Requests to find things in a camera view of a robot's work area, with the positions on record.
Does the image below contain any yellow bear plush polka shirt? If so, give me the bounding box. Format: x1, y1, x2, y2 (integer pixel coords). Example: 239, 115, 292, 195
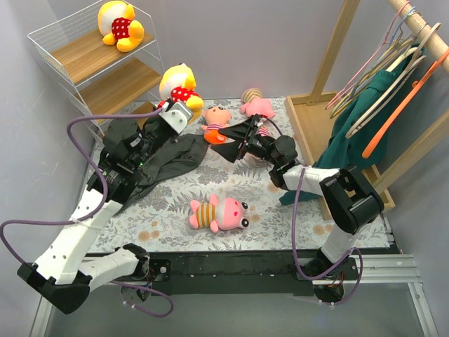
98, 1, 145, 53

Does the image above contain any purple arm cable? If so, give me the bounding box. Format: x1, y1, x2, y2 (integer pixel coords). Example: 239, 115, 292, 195
0, 108, 175, 319
261, 115, 364, 306

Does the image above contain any wooden clothes rack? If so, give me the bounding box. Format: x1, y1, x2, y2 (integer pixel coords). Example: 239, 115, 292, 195
285, 1, 448, 209

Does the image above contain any dark green garment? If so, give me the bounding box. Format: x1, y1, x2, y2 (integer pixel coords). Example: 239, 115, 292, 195
279, 44, 427, 206

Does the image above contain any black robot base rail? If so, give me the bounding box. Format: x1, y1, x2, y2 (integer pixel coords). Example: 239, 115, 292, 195
45, 251, 422, 299

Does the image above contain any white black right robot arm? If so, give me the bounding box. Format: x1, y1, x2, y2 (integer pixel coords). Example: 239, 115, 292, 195
212, 114, 384, 280

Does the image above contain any white wire wooden shelf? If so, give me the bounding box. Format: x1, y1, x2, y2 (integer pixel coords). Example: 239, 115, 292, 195
27, 1, 164, 138

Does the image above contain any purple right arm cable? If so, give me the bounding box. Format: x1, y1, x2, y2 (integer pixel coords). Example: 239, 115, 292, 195
261, 115, 364, 306

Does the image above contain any pink pig plush striped hat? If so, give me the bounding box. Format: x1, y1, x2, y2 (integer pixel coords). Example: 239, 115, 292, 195
240, 88, 275, 119

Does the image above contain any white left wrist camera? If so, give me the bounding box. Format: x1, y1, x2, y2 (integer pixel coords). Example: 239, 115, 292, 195
159, 100, 194, 134

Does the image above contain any floral table mat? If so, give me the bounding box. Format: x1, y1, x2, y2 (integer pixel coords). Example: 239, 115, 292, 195
69, 96, 390, 253

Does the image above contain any pink frog plush striped shirt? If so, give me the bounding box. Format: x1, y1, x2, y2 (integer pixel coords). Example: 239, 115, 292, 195
189, 194, 249, 233

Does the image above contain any dark grey cloth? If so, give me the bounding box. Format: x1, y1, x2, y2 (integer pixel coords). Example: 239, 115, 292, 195
119, 133, 209, 213

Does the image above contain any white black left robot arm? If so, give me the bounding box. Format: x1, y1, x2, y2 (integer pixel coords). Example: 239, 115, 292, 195
17, 111, 189, 314

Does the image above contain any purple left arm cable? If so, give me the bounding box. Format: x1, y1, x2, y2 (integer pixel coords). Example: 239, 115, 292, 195
0, 108, 175, 319

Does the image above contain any orange plastic hanger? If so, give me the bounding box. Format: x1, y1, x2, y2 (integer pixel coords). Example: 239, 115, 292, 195
362, 50, 449, 159

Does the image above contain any pink wire hanger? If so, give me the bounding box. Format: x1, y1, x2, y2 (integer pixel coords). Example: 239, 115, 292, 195
325, 1, 410, 110

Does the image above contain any peach doll plush striped shirt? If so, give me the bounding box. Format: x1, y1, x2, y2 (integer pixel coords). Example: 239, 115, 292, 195
201, 106, 232, 145

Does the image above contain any orange bear plush polka shirt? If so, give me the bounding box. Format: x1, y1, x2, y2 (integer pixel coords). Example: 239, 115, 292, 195
156, 63, 204, 124

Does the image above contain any beige wooden hanger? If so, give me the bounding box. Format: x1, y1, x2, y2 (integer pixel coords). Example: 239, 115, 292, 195
345, 22, 441, 139

